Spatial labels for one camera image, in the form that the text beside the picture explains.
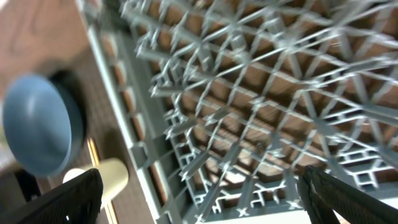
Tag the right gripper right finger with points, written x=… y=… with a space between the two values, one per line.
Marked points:
x=324 y=196

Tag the dark brown serving tray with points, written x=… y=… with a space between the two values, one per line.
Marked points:
x=80 y=76

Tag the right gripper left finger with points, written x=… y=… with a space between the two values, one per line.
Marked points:
x=76 y=201

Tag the white cup green inside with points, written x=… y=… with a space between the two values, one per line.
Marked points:
x=114 y=175

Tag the left wooden chopstick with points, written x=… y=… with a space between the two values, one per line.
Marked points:
x=95 y=162

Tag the dark blue plate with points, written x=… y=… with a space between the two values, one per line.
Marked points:
x=43 y=125

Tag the wooden chopstick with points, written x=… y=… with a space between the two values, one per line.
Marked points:
x=95 y=162
x=115 y=220

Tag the grey plastic dishwasher rack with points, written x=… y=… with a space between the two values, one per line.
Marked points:
x=222 y=104

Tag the right wooden chopstick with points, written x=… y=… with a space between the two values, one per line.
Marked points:
x=115 y=220

